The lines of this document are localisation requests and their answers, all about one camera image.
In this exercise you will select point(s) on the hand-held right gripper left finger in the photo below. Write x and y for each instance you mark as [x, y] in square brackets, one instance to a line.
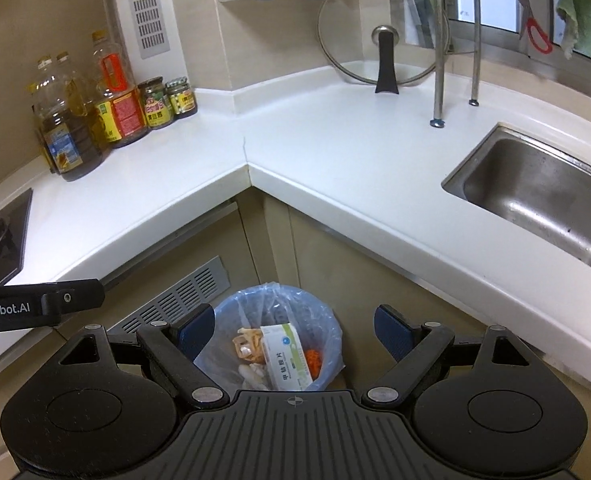
[198, 330]

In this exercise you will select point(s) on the large green-lidded jar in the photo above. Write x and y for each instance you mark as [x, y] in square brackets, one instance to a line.
[155, 107]

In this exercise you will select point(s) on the cutting board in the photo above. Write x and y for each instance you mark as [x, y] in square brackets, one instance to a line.
[415, 5]

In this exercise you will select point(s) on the red scissors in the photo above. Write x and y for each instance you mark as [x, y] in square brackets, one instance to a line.
[538, 35]

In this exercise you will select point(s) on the stainless steel sink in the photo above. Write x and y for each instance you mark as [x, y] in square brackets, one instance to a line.
[540, 200]

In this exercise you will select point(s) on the beige base cabinet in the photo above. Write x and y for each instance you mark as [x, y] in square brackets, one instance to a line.
[275, 240]

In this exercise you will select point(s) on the glass pot lid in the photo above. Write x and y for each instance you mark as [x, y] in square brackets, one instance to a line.
[386, 70]

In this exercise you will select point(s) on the cabinet vent grille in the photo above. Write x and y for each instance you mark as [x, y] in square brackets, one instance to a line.
[175, 295]

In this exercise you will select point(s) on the window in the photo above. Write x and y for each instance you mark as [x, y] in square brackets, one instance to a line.
[500, 10]

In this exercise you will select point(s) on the black gas stove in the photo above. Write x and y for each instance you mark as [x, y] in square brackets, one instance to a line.
[0, 240]

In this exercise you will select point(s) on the white medicine box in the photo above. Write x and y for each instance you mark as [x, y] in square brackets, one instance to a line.
[285, 355]

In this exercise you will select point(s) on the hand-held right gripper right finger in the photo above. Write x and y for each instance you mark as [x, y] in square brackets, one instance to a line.
[393, 332]

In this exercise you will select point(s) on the dark liquid bottle blue label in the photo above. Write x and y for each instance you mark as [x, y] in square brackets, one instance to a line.
[67, 145]

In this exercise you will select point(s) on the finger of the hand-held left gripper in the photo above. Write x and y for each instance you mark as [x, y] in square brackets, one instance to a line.
[82, 295]

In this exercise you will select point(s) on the yellow oil bottle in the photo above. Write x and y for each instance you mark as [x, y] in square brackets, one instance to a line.
[77, 100]

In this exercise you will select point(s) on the orange mesh net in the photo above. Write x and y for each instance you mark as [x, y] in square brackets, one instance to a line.
[314, 362]

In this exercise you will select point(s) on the grey wall vent grille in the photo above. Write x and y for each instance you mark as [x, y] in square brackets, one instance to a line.
[148, 10]

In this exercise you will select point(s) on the metal dish rack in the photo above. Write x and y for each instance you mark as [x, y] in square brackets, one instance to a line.
[439, 75]

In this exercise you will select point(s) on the tan plastic bag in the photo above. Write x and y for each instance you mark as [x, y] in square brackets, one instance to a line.
[245, 345]

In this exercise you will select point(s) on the small green-lidded jar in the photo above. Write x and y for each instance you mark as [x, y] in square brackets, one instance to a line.
[183, 100]

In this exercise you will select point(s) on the trash bin with blue liner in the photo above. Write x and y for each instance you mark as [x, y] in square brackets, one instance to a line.
[275, 305]

